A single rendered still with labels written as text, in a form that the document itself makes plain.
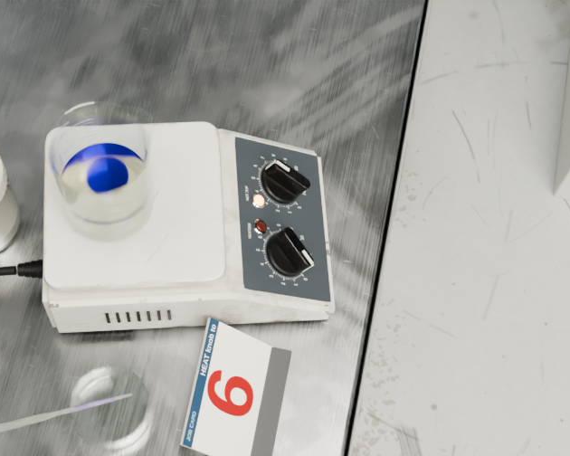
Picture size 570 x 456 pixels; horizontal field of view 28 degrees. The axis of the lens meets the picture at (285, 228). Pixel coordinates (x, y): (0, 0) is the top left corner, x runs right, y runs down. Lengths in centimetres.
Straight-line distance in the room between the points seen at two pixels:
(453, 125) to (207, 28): 21
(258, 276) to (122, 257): 9
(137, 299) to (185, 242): 5
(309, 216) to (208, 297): 11
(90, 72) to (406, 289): 30
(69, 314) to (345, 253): 21
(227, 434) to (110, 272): 14
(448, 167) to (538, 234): 9
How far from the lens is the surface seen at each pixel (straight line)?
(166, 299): 76
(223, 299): 77
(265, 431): 80
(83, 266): 75
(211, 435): 78
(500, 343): 85
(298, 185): 81
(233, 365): 79
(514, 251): 88
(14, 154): 90
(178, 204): 77
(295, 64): 93
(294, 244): 78
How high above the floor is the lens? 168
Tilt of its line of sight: 66 degrees down
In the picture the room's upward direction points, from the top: 8 degrees clockwise
